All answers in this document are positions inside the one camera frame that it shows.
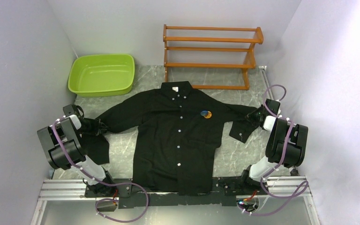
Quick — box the white round brooch back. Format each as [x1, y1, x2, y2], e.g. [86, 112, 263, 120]
[200, 111, 210, 118]

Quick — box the black button shirt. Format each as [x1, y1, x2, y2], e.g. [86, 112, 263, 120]
[97, 81, 258, 195]

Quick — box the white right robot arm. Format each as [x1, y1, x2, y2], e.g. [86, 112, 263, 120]
[239, 99, 308, 195]

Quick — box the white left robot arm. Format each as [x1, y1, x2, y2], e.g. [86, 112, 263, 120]
[37, 104, 118, 197]

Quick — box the green plastic basin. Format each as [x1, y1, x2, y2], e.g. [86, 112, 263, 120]
[67, 54, 135, 97]

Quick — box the orange wooden shoe rack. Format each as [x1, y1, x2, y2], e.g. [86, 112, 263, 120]
[163, 24, 264, 90]

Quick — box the aluminium table edge rail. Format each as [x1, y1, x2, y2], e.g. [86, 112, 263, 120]
[250, 84, 309, 217]

